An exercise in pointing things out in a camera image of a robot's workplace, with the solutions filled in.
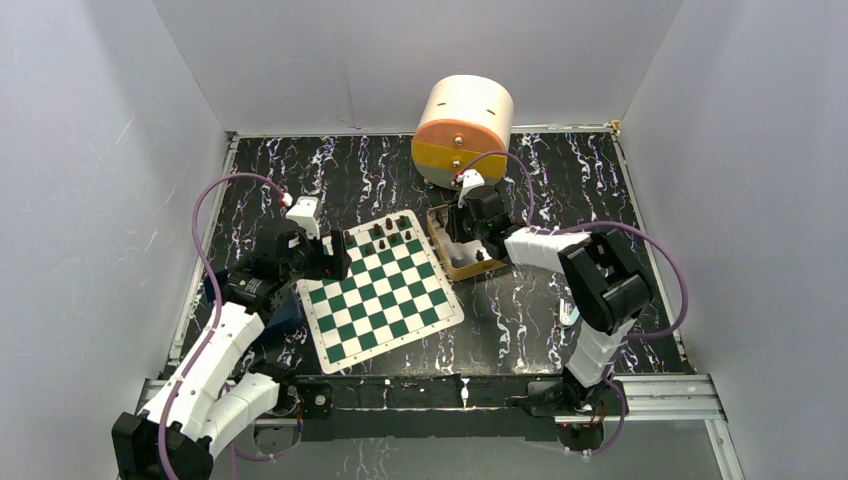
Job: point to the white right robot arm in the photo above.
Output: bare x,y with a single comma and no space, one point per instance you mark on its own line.
608,284

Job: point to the green white chess board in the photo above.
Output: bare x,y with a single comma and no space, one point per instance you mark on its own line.
389,299

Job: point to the small white blue tag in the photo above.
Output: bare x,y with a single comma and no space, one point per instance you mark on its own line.
568,314

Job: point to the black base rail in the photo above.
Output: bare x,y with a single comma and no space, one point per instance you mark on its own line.
544,408

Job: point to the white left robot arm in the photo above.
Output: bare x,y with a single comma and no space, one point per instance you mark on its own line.
190,420

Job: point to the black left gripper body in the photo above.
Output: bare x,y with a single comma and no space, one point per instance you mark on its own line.
310,263

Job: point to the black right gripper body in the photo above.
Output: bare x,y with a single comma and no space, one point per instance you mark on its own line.
463,227

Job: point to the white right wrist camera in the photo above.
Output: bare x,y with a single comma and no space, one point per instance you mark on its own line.
468,180

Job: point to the blue tin tray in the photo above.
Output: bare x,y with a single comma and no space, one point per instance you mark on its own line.
279,308

